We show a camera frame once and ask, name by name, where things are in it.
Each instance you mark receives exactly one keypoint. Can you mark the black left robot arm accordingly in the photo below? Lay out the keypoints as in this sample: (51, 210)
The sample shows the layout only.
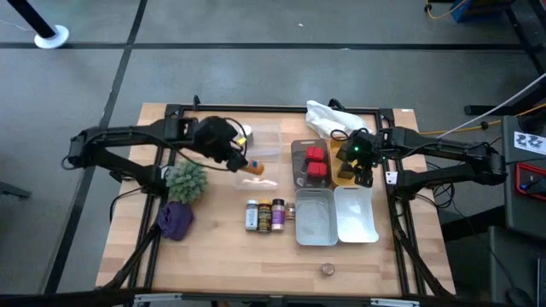
(128, 132)

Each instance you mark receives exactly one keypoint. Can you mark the grey equipment cabinet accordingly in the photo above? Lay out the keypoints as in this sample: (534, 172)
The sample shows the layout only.
(524, 213)

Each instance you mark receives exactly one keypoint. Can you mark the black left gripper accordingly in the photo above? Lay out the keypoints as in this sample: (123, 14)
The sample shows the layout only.
(215, 136)

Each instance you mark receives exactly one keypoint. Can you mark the small glass spice jar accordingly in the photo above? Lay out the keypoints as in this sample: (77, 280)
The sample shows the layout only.
(327, 269)
(290, 212)

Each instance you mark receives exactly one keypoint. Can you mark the red-lidded spice tin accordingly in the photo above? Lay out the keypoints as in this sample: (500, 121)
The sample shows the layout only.
(315, 153)
(317, 169)

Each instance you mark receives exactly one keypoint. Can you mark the black stanchion pole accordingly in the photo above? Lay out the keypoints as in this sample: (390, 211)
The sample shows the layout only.
(30, 17)

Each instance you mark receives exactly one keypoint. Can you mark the green artificial potted plant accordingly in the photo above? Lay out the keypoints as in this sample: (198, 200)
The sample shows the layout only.
(186, 182)

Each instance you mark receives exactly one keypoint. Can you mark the yellow plastic tray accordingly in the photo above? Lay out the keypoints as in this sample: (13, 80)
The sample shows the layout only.
(334, 170)

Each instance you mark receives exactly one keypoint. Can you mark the white round stanchion base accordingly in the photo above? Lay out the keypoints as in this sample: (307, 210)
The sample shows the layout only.
(59, 39)

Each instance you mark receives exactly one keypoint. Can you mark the white plastic bin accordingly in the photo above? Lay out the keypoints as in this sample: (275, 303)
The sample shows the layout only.
(356, 217)

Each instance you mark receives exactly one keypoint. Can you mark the black floor bar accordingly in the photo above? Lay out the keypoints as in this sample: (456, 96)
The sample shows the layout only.
(503, 106)

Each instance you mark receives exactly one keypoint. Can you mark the grey furniture edge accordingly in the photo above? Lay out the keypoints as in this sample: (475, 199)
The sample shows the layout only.
(13, 190)

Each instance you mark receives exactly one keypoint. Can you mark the red-framed device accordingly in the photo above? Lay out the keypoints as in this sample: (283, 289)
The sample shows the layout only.
(518, 179)

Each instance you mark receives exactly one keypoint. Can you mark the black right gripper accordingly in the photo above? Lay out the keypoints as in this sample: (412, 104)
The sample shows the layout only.
(362, 149)

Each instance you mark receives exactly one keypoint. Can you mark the black computer mouse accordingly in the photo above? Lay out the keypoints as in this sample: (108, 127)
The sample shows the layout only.
(518, 297)

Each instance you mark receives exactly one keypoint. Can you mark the yellow-lidded spice jar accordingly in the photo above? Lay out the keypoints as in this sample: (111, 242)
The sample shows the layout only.
(264, 217)

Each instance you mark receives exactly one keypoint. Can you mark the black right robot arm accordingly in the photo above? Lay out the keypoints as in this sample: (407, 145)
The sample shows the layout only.
(448, 147)

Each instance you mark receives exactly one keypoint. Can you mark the dark cabinet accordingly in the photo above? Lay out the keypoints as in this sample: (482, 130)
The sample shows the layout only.
(512, 264)

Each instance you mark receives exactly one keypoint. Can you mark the black stand leg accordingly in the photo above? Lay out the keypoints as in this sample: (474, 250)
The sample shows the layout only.
(529, 38)

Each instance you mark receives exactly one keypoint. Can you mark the purple cloth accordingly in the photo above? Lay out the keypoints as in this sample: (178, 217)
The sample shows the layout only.
(175, 221)

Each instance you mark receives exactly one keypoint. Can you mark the light grey plastic bin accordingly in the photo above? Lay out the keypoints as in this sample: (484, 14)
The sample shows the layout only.
(315, 219)

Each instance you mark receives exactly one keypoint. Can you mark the white printed sticker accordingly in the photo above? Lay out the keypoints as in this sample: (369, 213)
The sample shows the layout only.
(529, 143)

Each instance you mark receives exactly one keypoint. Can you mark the black aluminium table frame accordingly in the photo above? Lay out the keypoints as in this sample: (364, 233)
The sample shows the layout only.
(277, 108)

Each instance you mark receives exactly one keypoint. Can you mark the dark spice tin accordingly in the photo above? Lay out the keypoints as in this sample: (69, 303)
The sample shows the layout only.
(341, 154)
(346, 170)

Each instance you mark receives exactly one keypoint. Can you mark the grey tray with red blocks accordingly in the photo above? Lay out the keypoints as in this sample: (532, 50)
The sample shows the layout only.
(298, 170)

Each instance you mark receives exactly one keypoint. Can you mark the purple-label spice jar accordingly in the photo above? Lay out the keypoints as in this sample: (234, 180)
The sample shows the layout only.
(277, 215)

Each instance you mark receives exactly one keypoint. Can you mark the silver metal bracket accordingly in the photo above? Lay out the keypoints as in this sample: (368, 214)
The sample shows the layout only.
(158, 297)
(394, 302)

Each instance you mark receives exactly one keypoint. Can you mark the white crumpled cloth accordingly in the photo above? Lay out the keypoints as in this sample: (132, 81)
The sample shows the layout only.
(328, 119)

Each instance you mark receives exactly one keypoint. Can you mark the blue box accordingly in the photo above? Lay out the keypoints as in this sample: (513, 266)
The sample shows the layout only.
(469, 10)

